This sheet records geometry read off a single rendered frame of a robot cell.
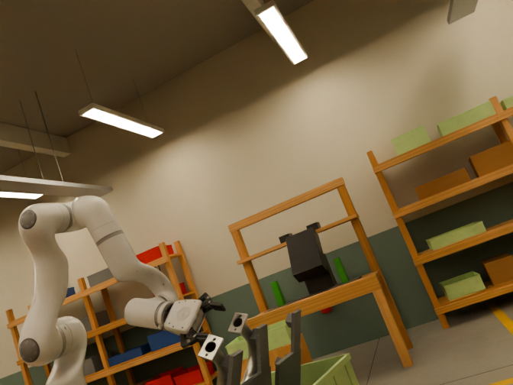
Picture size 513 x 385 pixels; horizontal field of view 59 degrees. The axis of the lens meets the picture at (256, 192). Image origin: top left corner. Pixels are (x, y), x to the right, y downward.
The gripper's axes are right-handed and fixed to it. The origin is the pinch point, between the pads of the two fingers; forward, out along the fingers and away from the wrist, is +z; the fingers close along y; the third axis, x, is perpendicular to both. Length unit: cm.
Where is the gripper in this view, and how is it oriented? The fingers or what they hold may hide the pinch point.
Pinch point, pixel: (214, 321)
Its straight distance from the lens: 131.7
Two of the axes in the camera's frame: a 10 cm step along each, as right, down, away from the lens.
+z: 8.6, -0.4, -5.2
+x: 4.0, 6.8, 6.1
